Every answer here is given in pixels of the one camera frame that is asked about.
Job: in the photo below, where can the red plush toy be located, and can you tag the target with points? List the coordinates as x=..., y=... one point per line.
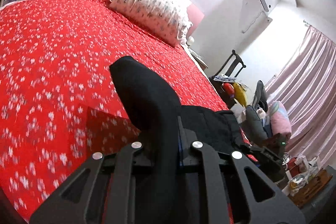
x=228, y=89

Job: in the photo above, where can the red floral bedspread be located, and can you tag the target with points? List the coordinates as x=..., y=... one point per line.
x=52, y=56

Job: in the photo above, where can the pink curtain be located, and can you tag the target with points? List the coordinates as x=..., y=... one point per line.
x=307, y=87

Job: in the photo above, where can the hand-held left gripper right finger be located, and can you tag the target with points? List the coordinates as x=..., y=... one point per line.
x=207, y=161

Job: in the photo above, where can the black wooden chair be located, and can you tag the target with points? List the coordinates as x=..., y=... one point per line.
x=232, y=64

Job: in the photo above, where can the black pants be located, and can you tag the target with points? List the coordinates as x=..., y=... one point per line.
x=147, y=98

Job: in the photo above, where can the white patterned pillow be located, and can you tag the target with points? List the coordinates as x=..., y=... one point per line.
x=152, y=8

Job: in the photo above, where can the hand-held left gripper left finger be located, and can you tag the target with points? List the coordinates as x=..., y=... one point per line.
x=126, y=161

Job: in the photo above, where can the grey padded jacket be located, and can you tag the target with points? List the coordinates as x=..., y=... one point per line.
x=256, y=119

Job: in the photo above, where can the yellow plush toy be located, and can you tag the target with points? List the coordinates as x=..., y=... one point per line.
x=241, y=95

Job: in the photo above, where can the red gift box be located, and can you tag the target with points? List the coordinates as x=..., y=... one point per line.
x=293, y=166

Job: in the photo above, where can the pastel pink blanket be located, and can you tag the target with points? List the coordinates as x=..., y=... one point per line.
x=281, y=119

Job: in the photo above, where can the small white lamp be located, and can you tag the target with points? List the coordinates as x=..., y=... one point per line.
x=191, y=40

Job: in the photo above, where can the wooden box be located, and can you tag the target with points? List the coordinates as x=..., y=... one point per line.
x=312, y=188

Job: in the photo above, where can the white air conditioner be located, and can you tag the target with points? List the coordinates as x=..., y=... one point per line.
x=256, y=3

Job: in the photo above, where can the wooden bedside table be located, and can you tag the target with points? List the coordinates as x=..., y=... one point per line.
x=199, y=58

